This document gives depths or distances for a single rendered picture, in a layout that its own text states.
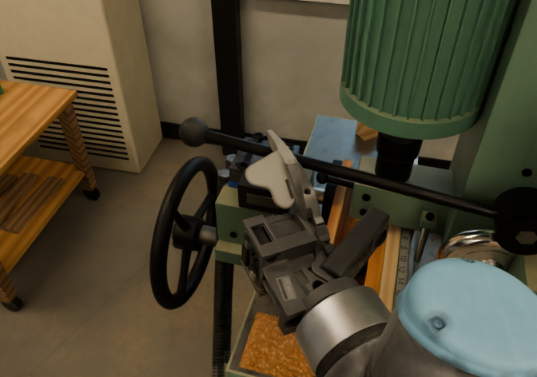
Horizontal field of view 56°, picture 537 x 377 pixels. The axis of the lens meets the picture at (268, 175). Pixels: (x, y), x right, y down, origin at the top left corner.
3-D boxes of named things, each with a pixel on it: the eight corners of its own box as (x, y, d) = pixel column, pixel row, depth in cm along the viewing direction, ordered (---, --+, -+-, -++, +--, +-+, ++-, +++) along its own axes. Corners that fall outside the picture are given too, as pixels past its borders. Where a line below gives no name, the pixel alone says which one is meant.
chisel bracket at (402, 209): (354, 194, 82) (360, 153, 76) (443, 210, 79) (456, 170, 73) (347, 226, 77) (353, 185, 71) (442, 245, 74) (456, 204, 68)
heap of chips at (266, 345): (256, 311, 71) (256, 300, 69) (344, 333, 69) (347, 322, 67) (238, 367, 65) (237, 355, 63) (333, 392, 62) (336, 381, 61)
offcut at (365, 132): (364, 141, 101) (367, 125, 98) (355, 132, 103) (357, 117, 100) (379, 136, 102) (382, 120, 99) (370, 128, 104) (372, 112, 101)
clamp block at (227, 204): (243, 184, 95) (241, 148, 89) (312, 198, 93) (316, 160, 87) (216, 242, 85) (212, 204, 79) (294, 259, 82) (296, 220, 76)
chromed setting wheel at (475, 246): (426, 276, 68) (447, 213, 60) (522, 297, 66) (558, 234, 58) (424, 294, 66) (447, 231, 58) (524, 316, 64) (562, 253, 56)
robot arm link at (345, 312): (411, 309, 45) (385, 361, 51) (379, 267, 48) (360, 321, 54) (322, 344, 41) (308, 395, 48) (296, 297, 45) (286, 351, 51)
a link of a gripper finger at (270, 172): (236, 131, 53) (261, 215, 52) (286, 120, 55) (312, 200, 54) (228, 139, 56) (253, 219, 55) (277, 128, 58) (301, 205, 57)
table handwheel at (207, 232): (179, 125, 87) (121, 288, 76) (292, 144, 83) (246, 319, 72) (214, 188, 113) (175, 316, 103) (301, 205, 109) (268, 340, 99)
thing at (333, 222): (339, 192, 89) (344, 159, 84) (348, 194, 89) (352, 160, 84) (316, 287, 74) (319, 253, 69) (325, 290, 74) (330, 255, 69)
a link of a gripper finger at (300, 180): (291, 162, 52) (316, 243, 51) (304, 158, 53) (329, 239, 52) (276, 172, 57) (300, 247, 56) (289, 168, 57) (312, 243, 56)
